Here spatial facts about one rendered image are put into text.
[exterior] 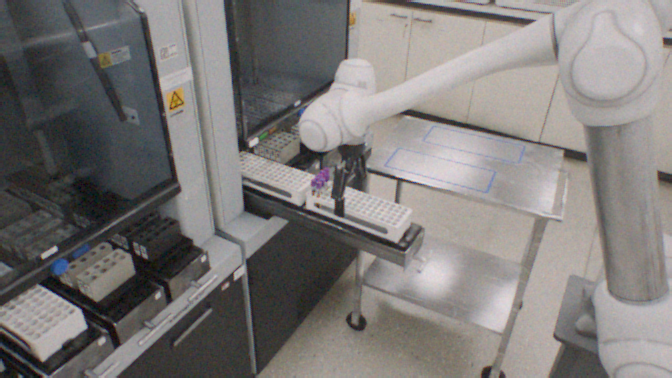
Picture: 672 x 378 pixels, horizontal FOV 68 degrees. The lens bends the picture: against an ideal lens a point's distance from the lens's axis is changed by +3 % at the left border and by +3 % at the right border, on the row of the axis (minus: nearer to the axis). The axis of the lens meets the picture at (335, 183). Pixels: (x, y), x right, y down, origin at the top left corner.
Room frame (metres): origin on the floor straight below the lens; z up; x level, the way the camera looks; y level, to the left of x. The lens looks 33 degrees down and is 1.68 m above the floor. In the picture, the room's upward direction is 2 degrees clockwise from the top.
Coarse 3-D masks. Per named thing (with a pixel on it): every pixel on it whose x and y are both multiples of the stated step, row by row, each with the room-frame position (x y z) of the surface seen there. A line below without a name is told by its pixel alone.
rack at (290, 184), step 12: (240, 156) 1.38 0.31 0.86; (252, 156) 1.38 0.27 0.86; (240, 168) 1.30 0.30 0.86; (252, 168) 1.31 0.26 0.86; (264, 168) 1.31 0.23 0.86; (276, 168) 1.31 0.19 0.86; (288, 168) 1.31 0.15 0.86; (252, 180) 1.29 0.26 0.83; (264, 180) 1.24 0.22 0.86; (276, 180) 1.24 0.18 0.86; (288, 180) 1.24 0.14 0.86; (300, 180) 1.25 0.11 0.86; (264, 192) 1.24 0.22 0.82; (276, 192) 1.26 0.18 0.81; (288, 192) 1.26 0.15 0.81; (300, 192) 1.18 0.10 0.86; (300, 204) 1.18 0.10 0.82
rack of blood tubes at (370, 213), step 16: (352, 192) 1.20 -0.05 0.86; (320, 208) 1.15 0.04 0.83; (352, 208) 1.12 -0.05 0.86; (368, 208) 1.11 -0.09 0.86; (384, 208) 1.12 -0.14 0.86; (400, 208) 1.12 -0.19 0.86; (352, 224) 1.09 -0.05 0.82; (368, 224) 1.11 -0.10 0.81; (384, 224) 1.04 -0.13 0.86; (400, 224) 1.04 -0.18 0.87
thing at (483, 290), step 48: (384, 144) 1.57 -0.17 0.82; (432, 144) 1.58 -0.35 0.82; (480, 144) 1.59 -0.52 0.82; (528, 144) 1.60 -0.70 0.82; (480, 192) 1.27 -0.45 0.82; (528, 192) 1.28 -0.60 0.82; (432, 240) 1.69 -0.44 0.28; (528, 240) 1.55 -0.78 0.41; (384, 288) 1.38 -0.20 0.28; (432, 288) 1.39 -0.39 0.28; (480, 288) 1.40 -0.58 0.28
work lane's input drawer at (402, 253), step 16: (256, 192) 1.25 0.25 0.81; (272, 208) 1.21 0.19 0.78; (288, 208) 1.18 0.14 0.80; (304, 208) 1.17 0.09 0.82; (304, 224) 1.15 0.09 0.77; (320, 224) 1.12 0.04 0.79; (336, 224) 1.11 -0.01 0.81; (416, 224) 1.10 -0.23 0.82; (352, 240) 1.07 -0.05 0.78; (368, 240) 1.05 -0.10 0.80; (384, 240) 1.03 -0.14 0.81; (400, 240) 1.03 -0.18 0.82; (416, 240) 1.05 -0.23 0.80; (384, 256) 1.02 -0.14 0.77; (400, 256) 1.00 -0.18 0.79; (416, 256) 1.04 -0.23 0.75
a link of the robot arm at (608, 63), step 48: (624, 0) 0.81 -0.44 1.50; (576, 48) 0.73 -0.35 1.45; (624, 48) 0.69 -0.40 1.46; (576, 96) 0.72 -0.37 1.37; (624, 96) 0.69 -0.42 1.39; (624, 144) 0.72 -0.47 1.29; (624, 192) 0.71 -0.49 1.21; (624, 240) 0.70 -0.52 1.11; (624, 288) 0.69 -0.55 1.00; (624, 336) 0.65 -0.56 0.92
